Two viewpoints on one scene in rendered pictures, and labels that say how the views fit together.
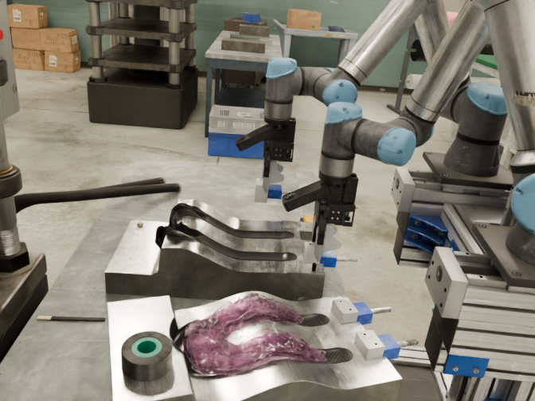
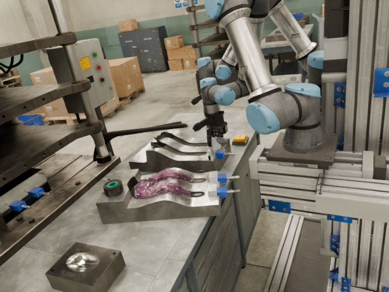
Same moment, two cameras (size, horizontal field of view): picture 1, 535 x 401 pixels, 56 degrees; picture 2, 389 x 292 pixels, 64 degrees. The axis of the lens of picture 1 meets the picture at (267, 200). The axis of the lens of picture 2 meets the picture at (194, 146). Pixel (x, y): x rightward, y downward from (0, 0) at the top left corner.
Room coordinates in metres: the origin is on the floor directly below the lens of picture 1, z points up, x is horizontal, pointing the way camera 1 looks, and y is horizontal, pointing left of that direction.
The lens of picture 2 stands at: (-0.21, -0.73, 1.59)
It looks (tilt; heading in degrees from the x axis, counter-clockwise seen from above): 25 degrees down; 30
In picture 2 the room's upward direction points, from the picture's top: 10 degrees counter-clockwise
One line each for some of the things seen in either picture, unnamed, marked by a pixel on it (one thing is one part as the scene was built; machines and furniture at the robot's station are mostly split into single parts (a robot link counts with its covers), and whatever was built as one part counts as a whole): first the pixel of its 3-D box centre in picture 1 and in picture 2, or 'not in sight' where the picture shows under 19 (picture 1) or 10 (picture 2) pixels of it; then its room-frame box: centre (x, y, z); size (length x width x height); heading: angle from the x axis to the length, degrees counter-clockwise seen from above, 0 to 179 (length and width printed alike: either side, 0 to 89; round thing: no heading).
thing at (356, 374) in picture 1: (250, 351); (162, 191); (0.74, 0.01, 0.86); 0.50 x 0.26 x 0.11; 110
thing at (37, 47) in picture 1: (45, 38); (183, 52); (7.12, 3.27, 0.42); 0.86 x 0.33 x 0.83; 92
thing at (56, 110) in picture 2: not in sight; (77, 92); (3.67, 3.59, 0.47); 1.22 x 0.80 x 0.94; 96
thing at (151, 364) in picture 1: (146, 355); (113, 187); (0.62, 0.17, 0.93); 0.08 x 0.08 x 0.04
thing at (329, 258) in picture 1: (330, 258); (222, 153); (1.04, -0.16, 0.89); 0.13 x 0.05 x 0.05; 93
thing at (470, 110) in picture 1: (483, 110); (320, 66); (1.39, -0.58, 1.20); 0.13 x 0.12 x 0.14; 19
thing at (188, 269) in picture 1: (219, 247); (179, 150); (1.09, 0.11, 0.87); 0.50 x 0.26 x 0.14; 93
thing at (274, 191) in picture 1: (278, 192); not in sight; (1.33, -0.03, 0.93); 0.13 x 0.05 x 0.05; 93
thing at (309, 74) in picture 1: (318, 83); (223, 66); (1.34, -0.11, 1.25); 0.11 x 0.11 x 0.08; 19
